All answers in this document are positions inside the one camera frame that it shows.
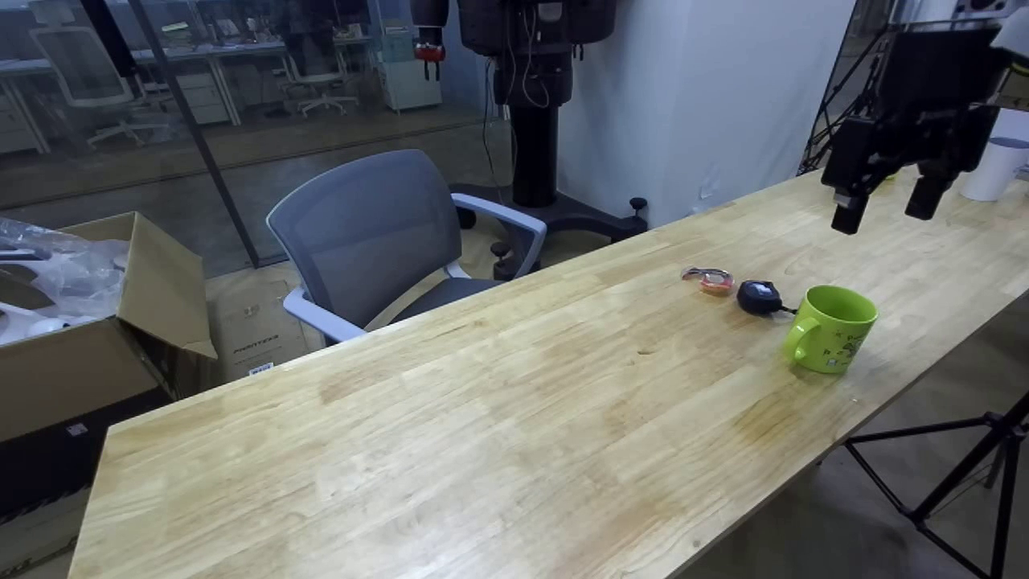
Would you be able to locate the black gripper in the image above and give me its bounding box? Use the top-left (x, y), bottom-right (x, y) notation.
top-left (821, 22), bottom-right (1018, 237)

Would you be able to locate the green ceramic mug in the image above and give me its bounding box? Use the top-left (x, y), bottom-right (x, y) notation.
top-left (783, 282), bottom-right (882, 378)

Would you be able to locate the white cylindrical object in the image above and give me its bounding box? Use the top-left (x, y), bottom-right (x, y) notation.
top-left (957, 135), bottom-right (1029, 206)

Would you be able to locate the small red orange object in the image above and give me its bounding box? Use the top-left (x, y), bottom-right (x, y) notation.
top-left (678, 265), bottom-right (741, 298)

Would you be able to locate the white background cabinet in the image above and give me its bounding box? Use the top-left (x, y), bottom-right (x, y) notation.
top-left (367, 0), bottom-right (448, 117)

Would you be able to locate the gray mesh office chair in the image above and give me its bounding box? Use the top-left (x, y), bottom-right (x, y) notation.
top-left (265, 143), bottom-right (552, 347)

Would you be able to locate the dark background office chair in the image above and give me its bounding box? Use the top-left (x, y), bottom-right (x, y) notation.
top-left (269, 48), bottom-right (364, 122)

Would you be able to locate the small closed cardboard box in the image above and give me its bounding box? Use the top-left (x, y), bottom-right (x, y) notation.
top-left (207, 259), bottom-right (329, 385)

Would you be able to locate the white background desk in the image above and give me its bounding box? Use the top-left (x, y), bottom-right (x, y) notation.
top-left (125, 34), bottom-right (295, 127)

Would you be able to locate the large open cardboard box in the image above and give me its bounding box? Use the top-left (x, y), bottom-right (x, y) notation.
top-left (0, 209), bottom-right (223, 443)

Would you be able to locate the white background office chair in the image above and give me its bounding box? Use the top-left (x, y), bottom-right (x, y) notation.
top-left (29, 19), bottom-right (177, 150)

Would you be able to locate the clear plastic packaging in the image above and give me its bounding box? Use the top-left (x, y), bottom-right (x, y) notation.
top-left (0, 218), bottom-right (135, 347)

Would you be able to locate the black camera tripod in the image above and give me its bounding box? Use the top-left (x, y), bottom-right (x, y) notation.
top-left (843, 388), bottom-right (1029, 579)

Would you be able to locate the black robot on pedestal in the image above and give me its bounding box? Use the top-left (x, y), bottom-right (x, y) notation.
top-left (411, 0), bottom-right (654, 245)

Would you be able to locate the black partition frame post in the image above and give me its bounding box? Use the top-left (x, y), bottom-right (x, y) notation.
top-left (79, 0), bottom-right (267, 270)

